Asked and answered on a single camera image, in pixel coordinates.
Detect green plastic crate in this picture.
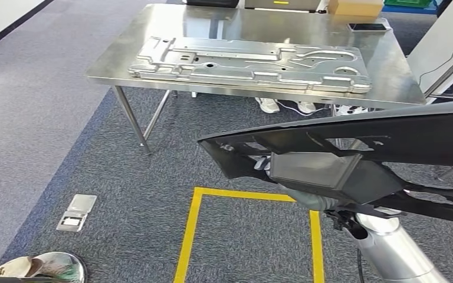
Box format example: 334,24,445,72
385,0,432,9

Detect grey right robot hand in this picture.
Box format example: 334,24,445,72
254,155,329,212

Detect black smartphone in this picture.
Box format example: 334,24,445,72
347,22,388,32

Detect blue panel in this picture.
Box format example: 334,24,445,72
382,4,438,15

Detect yellow floor tape square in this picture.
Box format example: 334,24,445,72
173,186,325,283

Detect silver floor socket box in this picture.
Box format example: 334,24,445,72
56,194,97,232

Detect long black plastic part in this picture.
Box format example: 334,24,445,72
197,99,453,228

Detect white power strip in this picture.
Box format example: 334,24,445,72
336,104,370,116

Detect light grey box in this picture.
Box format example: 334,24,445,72
244,0,325,12

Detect tan cardboard box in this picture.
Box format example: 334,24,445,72
328,0,385,17

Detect white cable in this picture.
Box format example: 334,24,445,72
277,100,329,117

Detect black box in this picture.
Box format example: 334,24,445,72
186,0,239,9

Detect stamped silver metal panel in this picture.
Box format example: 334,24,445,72
129,36,373,94

